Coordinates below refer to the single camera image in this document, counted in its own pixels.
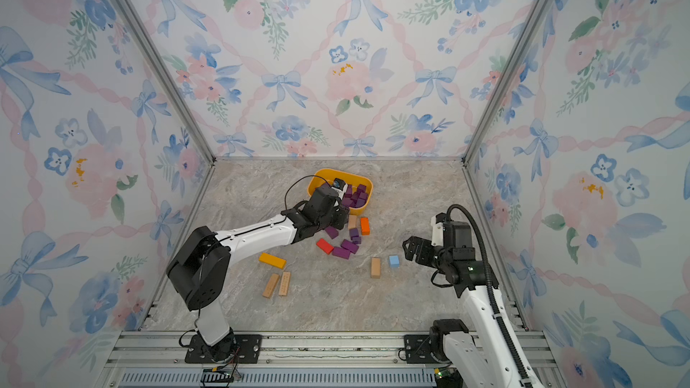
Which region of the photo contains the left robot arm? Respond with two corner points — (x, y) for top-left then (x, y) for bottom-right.
(166, 183), (350, 364)

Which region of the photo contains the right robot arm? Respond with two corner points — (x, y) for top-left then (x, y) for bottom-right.
(402, 215), (543, 387)

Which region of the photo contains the yellow plastic storage bin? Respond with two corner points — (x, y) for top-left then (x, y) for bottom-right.
(307, 168), (373, 216)

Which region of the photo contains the light blue cube brick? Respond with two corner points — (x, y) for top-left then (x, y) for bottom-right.
(388, 255), (400, 268)

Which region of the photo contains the red flat brick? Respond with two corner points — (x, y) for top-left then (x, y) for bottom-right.
(316, 239), (334, 255)

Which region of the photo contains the purple brick centre slanted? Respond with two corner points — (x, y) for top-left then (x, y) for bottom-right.
(341, 240), (359, 254)

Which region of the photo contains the orange brick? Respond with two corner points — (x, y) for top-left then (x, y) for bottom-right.
(360, 217), (370, 235)

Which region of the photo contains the natural wood brick right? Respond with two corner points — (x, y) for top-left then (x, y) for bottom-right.
(370, 257), (382, 280)

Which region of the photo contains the orange-yellow brick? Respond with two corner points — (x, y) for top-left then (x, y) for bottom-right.
(259, 253), (287, 269)

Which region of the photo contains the natural wood long brick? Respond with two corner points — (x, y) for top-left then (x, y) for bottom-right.
(279, 271), (291, 296)
(262, 273), (281, 298)

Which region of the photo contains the natural wood long brick left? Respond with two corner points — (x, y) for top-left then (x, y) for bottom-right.
(262, 273), (281, 298)

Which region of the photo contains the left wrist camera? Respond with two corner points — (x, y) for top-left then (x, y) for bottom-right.
(332, 178), (347, 190)

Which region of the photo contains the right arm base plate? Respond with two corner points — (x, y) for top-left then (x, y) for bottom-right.
(399, 334), (445, 365)

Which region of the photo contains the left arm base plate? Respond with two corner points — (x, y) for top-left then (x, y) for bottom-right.
(184, 332), (263, 365)

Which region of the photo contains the aluminium mounting rail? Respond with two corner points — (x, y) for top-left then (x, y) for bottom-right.
(101, 328), (562, 388)

